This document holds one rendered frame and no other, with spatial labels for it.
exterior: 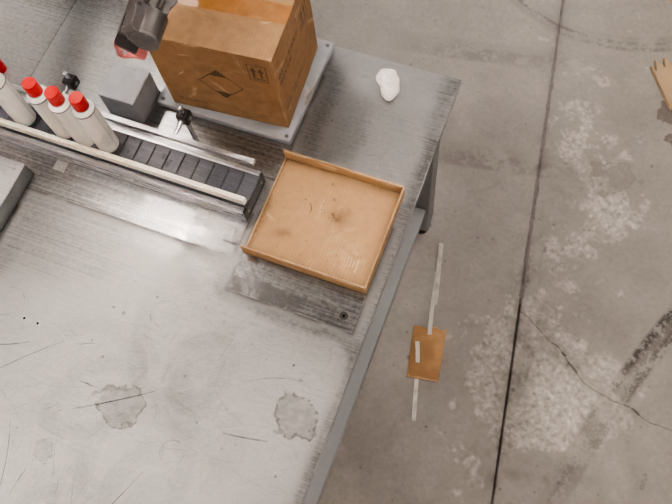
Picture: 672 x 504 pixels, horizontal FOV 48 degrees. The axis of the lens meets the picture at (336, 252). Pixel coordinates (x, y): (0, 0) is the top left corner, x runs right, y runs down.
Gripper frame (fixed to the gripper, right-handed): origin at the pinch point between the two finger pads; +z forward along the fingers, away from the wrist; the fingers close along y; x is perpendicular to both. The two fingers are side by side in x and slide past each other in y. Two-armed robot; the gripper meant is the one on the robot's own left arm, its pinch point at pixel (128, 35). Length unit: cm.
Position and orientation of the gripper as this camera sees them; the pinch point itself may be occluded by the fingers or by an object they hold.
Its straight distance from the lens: 166.4
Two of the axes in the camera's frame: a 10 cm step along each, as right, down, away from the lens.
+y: -2.0, 9.3, -3.2
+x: 8.1, 3.4, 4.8
